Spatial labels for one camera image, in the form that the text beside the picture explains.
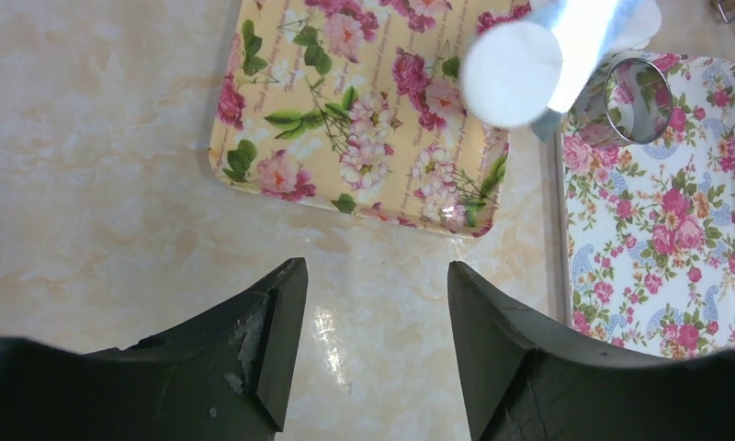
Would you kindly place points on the round cut dough wrapper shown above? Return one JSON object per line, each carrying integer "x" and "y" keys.
{"x": 509, "y": 74}

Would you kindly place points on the metal scraper with red handle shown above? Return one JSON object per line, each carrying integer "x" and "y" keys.
{"x": 578, "y": 64}

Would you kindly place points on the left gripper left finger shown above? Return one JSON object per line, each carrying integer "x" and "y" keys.
{"x": 224, "y": 374}

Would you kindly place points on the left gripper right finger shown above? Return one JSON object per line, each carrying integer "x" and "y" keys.
{"x": 525, "y": 376}

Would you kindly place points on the wooden double-ended rolling pin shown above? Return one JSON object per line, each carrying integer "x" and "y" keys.
{"x": 725, "y": 10}

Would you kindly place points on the yellow floral cloth pad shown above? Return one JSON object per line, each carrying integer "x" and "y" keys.
{"x": 354, "y": 107}

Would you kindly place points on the white dough piece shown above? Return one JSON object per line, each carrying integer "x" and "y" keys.
{"x": 641, "y": 27}

